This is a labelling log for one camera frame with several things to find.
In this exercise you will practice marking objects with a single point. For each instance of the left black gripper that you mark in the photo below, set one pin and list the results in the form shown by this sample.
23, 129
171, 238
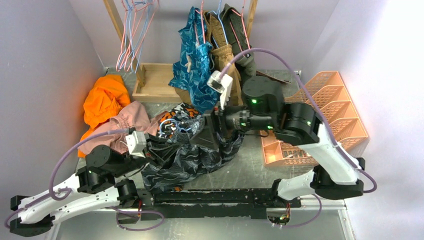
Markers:
152, 153

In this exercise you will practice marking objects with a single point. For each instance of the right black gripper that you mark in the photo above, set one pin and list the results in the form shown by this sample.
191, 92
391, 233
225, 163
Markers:
207, 136

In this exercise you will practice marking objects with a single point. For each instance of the dark leaf print shorts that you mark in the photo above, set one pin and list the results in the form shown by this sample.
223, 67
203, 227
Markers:
191, 161

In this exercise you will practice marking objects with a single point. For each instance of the light blue wire hanger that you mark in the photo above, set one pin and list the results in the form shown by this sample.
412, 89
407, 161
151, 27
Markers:
168, 127

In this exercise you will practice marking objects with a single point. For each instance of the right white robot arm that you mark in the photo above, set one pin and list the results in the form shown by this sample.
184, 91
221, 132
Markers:
298, 124

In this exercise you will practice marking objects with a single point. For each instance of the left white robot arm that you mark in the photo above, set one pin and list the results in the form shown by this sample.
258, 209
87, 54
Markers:
93, 186

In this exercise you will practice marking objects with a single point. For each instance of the orange camouflage shorts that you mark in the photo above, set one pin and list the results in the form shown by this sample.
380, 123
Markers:
181, 112

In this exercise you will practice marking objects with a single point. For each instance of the blue leaf print shorts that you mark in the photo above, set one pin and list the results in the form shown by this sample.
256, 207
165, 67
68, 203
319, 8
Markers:
193, 70

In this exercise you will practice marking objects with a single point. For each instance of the brown hanging shorts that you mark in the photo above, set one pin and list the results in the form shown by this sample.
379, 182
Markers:
222, 54

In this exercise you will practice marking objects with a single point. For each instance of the dark green hanging shorts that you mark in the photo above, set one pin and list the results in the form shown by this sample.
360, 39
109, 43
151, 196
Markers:
235, 35

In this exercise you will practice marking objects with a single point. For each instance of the wooden clothes rack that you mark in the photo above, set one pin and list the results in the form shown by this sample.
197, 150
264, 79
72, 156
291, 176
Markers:
151, 81

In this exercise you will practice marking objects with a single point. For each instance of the orange garment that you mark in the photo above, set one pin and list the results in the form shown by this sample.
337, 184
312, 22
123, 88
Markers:
105, 100

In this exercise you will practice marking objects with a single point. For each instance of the peach plastic file organizer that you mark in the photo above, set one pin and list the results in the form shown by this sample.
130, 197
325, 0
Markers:
332, 97

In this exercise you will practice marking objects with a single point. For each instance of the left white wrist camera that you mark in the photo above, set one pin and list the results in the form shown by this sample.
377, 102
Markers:
136, 143

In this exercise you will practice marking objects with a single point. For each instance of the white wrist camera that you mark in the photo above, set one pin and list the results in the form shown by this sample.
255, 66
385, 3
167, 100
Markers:
222, 85
136, 143

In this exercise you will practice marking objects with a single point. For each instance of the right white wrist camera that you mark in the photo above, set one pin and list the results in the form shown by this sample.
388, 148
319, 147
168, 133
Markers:
222, 85

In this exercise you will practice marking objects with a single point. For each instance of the pink drawstring shorts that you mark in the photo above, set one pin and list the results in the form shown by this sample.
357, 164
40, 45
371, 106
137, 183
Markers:
133, 115

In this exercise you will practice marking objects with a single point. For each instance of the empty wire hangers bunch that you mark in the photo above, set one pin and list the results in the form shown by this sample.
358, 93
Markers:
138, 17

